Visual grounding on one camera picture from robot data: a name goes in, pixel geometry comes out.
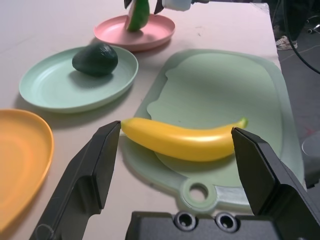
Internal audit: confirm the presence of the white sneaker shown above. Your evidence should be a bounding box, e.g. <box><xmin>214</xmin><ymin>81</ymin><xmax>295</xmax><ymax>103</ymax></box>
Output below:
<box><xmin>274</xmin><ymin>35</ymin><xmax>298</xmax><ymax>50</ymax></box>

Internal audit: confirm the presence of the red toy watermelon slice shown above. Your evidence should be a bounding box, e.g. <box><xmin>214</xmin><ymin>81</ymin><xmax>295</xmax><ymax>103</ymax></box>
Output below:
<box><xmin>126</xmin><ymin>0</ymin><xmax>151</xmax><ymax>33</ymax></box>

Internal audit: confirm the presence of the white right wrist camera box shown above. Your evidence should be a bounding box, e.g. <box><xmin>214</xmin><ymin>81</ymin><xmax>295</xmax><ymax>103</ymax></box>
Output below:
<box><xmin>162</xmin><ymin>0</ymin><xmax>192</xmax><ymax>12</ymax></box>

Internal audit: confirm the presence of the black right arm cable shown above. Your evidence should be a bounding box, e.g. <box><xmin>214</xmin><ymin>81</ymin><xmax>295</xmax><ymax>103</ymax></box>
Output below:
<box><xmin>282</xmin><ymin>0</ymin><xmax>320</xmax><ymax>75</ymax></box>

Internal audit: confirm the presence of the dark green toy avocado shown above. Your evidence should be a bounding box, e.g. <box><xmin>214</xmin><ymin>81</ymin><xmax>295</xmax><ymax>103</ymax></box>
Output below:
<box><xmin>72</xmin><ymin>42</ymin><xmax>119</xmax><ymax>77</ymax></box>

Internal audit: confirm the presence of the mint green plastic plate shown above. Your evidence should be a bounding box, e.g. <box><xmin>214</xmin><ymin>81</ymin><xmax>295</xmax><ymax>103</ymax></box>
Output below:
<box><xmin>19</xmin><ymin>45</ymin><xmax>139</xmax><ymax>114</ymax></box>

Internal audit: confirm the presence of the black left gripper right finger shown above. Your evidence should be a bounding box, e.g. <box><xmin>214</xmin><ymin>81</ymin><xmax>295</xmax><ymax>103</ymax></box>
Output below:
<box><xmin>231</xmin><ymin>126</ymin><xmax>320</xmax><ymax>240</ymax></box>

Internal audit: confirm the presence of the green cutting board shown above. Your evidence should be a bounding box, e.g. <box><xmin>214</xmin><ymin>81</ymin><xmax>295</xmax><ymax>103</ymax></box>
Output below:
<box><xmin>119</xmin><ymin>49</ymin><xmax>305</xmax><ymax>215</ymax></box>

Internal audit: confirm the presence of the pink plastic plate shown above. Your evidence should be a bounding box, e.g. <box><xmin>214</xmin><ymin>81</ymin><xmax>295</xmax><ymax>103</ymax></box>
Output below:
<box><xmin>93</xmin><ymin>14</ymin><xmax>176</xmax><ymax>52</ymax></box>

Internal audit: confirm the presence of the yellow plastic plate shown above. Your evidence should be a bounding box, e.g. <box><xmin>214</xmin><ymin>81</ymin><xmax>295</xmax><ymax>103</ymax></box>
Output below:
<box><xmin>0</xmin><ymin>108</ymin><xmax>55</xmax><ymax>236</ymax></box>

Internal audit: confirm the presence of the yellow toy banana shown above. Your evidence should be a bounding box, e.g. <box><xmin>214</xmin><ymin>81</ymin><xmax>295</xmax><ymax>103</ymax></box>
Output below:
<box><xmin>120</xmin><ymin>117</ymin><xmax>249</xmax><ymax>162</ymax></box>

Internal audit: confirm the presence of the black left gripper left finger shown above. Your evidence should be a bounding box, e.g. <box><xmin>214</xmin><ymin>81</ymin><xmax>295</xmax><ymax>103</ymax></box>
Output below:
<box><xmin>29</xmin><ymin>120</ymin><xmax>122</xmax><ymax>240</ymax></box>

